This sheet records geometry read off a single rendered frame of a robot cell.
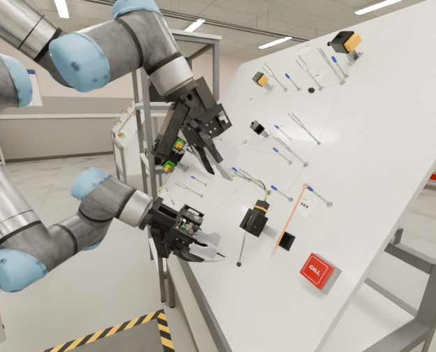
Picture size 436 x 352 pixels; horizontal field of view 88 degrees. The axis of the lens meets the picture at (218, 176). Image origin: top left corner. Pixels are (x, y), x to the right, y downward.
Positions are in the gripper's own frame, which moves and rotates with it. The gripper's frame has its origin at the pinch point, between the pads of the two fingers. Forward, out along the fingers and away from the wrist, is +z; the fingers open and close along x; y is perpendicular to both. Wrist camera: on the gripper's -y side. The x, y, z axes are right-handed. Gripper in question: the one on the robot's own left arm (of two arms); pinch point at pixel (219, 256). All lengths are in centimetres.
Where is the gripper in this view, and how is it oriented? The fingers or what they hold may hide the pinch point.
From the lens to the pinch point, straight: 58.0
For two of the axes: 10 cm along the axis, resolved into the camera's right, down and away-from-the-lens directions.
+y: 4.8, -6.2, -6.3
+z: 8.5, 5.0, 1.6
